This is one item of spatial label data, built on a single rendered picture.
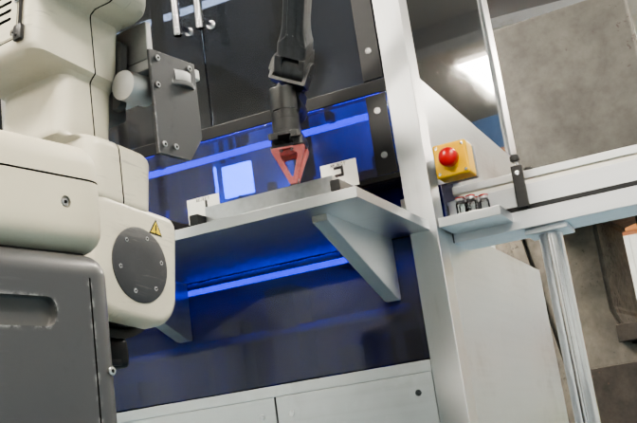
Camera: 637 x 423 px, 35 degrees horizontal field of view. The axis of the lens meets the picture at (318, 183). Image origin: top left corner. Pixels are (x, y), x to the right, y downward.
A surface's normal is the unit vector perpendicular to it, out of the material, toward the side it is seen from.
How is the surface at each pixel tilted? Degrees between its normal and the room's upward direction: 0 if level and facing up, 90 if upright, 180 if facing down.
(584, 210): 90
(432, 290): 90
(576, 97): 90
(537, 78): 90
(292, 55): 131
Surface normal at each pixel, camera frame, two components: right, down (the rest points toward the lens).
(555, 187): -0.41, -0.18
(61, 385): 0.82, -0.25
